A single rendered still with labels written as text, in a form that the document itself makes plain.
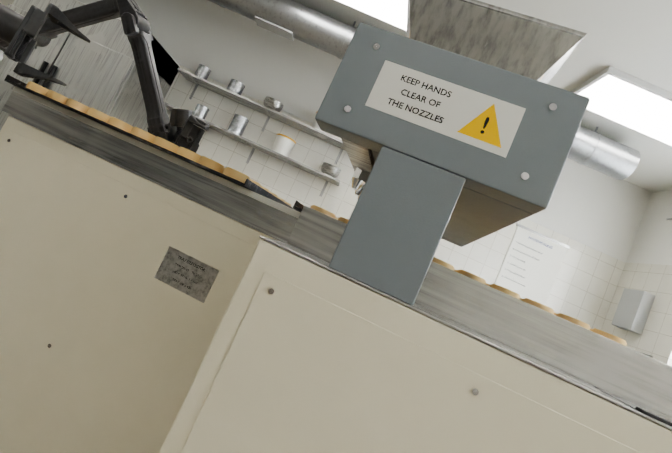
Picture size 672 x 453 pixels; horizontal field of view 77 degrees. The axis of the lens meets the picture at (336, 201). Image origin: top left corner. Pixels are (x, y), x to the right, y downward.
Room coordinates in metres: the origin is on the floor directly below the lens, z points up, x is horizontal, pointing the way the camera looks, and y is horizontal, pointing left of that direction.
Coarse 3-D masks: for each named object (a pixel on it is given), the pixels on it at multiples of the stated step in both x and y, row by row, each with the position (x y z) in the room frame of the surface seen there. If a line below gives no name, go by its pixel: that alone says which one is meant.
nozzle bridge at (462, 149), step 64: (384, 64) 0.57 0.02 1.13; (448, 64) 0.56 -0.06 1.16; (320, 128) 0.62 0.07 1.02; (384, 128) 0.56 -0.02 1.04; (448, 128) 0.55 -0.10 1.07; (512, 128) 0.53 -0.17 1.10; (576, 128) 0.52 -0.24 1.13; (384, 192) 0.56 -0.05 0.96; (448, 192) 0.54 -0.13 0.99; (512, 192) 0.53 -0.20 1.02; (384, 256) 0.55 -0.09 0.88
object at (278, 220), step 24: (24, 96) 0.92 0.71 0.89; (24, 120) 0.91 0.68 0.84; (48, 120) 0.90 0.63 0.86; (72, 120) 0.89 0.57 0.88; (96, 144) 0.87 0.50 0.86; (120, 144) 0.87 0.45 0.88; (144, 144) 0.85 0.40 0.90; (144, 168) 0.85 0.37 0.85; (168, 168) 0.84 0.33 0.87; (192, 168) 0.83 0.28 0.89; (192, 192) 0.83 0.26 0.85; (216, 192) 0.82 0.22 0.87; (240, 192) 0.81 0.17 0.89; (240, 216) 0.80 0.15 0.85; (264, 216) 0.80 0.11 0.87; (288, 216) 0.79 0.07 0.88
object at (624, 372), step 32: (320, 224) 0.72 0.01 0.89; (320, 256) 0.72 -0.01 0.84; (448, 288) 0.68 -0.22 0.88; (480, 288) 0.67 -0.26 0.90; (480, 320) 0.66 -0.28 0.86; (512, 320) 0.66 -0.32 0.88; (544, 320) 0.65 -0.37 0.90; (544, 352) 0.64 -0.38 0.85; (576, 352) 0.64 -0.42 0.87; (608, 352) 0.63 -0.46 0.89; (608, 384) 0.62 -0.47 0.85; (640, 384) 0.62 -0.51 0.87
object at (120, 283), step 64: (0, 192) 0.89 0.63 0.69; (64, 192) 0.87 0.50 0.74; (128, 192) 0.84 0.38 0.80; (0, 256) 0.88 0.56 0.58; (64, 256) 0.85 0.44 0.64; (128, 256) 0.83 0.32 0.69; (192, 256) 0.80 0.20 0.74; (0, 320) 0.86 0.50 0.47; (64, 320) 0.84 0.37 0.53; (128, 320) 0.82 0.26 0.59; (192, 320) 0.79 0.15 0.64; (0, 384) 0.85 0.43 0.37; (64, 384) 0.83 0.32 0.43; (128, 384) 0.80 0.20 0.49; (0, 448) 0.84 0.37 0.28; (64, 448) 0.82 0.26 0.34; (128, 448) 0.79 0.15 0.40
